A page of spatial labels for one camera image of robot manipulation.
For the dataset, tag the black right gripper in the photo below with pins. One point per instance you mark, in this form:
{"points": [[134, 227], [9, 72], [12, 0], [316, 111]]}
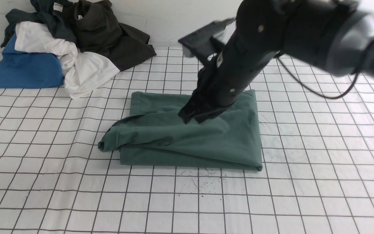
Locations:
{"points": [[239, 62]]}

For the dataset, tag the green long-sleeved shirt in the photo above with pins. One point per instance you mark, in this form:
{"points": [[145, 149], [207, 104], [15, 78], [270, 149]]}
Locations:
{"points": [[154, 135]]}

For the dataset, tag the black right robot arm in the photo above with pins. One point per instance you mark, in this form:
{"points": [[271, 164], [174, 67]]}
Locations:
{"points": [[331, 35]]}

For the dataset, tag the white shirt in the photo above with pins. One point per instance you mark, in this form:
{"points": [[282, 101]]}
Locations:
{"points": [[83, 71]]}

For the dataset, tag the dark olive shirt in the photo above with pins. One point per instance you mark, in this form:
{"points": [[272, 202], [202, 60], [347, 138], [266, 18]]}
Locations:
{"points": [[98, 30]]}

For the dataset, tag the dark teal shirt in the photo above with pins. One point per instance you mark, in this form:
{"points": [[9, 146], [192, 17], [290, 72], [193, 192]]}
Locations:
{"points": [[47, 12]]}

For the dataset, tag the blue shirt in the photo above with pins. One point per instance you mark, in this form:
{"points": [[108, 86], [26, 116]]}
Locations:
{"points": [[28, 70]]}

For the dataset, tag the white checkered tablecloth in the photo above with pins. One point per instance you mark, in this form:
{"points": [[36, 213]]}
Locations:
{"points": [[318, 155]]}

